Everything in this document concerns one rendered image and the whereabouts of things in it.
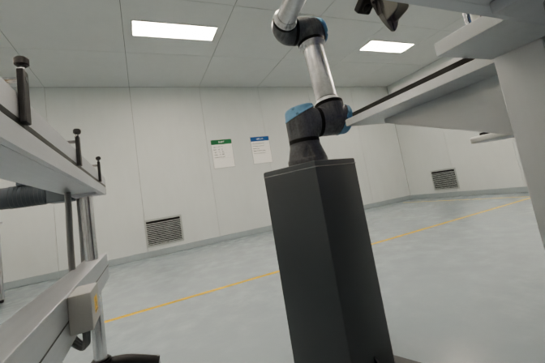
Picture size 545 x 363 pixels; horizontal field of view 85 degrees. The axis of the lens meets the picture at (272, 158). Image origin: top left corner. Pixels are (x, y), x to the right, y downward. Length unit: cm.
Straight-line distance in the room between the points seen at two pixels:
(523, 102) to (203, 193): 525
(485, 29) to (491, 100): 28
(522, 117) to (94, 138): 550
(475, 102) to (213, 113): 540
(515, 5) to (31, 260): 567
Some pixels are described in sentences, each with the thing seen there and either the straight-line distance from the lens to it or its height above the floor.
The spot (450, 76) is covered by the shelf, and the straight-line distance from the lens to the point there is 67.
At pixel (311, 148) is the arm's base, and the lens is 107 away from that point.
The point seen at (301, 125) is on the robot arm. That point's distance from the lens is 109.
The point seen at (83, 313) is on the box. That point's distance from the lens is 92.
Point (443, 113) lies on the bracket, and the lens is 78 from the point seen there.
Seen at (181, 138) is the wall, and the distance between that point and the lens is 566.
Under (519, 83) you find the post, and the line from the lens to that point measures 59.
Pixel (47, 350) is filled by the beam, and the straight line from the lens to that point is 77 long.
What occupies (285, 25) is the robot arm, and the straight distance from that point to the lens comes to 127.
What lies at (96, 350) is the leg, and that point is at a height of 18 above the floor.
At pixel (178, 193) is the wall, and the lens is 550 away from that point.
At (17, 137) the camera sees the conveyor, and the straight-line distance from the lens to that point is 60.
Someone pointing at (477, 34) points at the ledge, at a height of 86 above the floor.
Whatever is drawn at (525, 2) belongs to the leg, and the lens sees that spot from 35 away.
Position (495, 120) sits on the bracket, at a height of 78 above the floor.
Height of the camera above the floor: 71
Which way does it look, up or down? 7 degrees up
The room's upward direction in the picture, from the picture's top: 9 degrees counter-clockwise
